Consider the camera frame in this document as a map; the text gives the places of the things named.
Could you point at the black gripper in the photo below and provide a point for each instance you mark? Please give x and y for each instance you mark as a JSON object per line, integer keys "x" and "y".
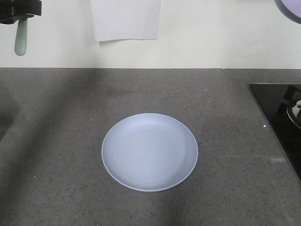
{"x": 12, "y": 10}

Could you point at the mint green plastic spoon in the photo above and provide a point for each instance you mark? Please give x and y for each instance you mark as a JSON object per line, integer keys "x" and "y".
{"x": 21, "y": 37}

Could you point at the purple plastic bowl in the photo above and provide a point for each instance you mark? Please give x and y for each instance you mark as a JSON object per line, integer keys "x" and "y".
{"x": 290, "y": 8}

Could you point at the light blue plate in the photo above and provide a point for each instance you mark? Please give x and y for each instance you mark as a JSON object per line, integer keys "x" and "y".
{"x": 149, "y": 152}

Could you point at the white paper sheet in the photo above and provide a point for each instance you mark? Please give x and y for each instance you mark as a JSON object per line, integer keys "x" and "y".
{"x": 125, "y": 19}

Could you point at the grey stone countertop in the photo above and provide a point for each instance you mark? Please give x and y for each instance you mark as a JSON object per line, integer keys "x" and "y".
{"x": 53, "y": 121}

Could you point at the black gas stove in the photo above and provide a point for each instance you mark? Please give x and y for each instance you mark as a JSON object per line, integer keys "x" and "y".
{"x": 281, "y": 105}

